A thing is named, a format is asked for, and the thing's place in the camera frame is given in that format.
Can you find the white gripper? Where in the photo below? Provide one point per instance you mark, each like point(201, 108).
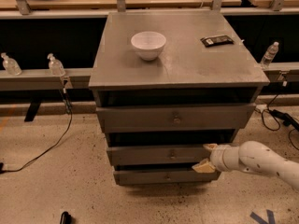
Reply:
point(217, 159)

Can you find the grey drawer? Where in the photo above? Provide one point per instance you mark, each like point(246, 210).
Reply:
point(141, 155)
point(160, 176)
point(165, 118)

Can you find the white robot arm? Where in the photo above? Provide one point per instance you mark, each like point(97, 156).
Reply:
point(250, 157)

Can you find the grey drawer cabinet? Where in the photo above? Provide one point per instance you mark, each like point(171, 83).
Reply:
point(183, 31)

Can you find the grey bottom drawer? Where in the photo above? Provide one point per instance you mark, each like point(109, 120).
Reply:
point(160, 176)

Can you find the grey top drawer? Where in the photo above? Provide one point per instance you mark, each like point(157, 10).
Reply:
point(165, 118)

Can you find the clear water bottle right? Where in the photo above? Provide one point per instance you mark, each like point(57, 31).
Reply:
point(269, 55)

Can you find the white ceramic bowl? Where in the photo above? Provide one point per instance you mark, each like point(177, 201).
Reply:
point(148, 45)

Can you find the black object on floor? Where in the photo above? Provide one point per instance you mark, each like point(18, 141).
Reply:
point(65, 218)

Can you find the clear pump bottle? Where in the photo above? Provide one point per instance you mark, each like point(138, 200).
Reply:
point(56, 66)

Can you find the clear bottle far left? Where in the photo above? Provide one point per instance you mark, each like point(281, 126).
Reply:
point(10, 65)

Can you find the grey metal rail bench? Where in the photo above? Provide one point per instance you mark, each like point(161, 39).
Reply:
point(40, 78)

